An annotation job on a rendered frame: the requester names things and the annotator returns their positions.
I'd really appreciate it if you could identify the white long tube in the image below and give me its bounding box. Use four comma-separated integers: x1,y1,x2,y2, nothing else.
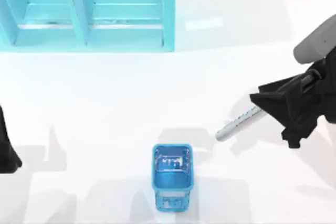
215,105,265,142

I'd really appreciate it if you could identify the pale grey rounded box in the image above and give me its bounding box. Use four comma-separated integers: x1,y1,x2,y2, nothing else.
293,14,336,65

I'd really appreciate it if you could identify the blue plastic basket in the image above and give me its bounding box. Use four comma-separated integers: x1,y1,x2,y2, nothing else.
151,143,195,212

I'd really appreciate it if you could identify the light blue rack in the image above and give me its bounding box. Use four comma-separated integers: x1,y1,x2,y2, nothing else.
0,0,177,53

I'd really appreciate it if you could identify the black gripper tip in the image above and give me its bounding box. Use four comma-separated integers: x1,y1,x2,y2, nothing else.
0,105,23,175

